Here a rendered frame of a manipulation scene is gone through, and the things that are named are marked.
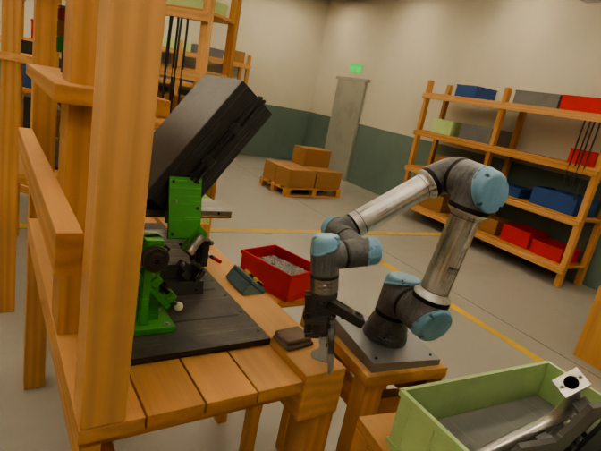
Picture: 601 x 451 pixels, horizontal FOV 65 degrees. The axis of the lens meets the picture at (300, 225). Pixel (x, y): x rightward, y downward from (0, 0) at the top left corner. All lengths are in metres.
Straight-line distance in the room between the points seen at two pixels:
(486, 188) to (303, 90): 10.67
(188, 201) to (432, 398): 0.98
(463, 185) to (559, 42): 6.23
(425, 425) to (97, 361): 0.74
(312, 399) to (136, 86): 0.93
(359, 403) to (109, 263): 0.92
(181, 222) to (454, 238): 0.89
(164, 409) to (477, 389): 0.85
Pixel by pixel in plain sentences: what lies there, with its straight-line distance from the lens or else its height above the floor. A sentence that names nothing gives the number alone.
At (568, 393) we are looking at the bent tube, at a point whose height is 1.17.
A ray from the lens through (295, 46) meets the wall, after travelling 11.73.
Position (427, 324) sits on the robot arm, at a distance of 1.43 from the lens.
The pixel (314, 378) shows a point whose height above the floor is 0.89.
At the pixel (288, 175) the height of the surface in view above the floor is 0.34.
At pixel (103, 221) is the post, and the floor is 1.33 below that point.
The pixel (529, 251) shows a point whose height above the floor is 0.26.
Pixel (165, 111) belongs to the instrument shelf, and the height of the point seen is 1.51.
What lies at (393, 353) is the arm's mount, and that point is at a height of 0.88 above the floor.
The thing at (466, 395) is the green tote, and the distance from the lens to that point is 1.46.
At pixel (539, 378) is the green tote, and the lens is 1.72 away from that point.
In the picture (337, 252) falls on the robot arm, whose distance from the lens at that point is 1.19.
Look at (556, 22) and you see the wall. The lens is 7.64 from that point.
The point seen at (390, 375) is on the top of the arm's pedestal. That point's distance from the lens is 1.53.
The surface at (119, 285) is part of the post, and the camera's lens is 0.97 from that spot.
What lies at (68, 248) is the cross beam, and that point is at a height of 1.24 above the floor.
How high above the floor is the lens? 1.61
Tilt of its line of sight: 15 degrees down
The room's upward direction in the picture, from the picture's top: 11 degrees clockwise
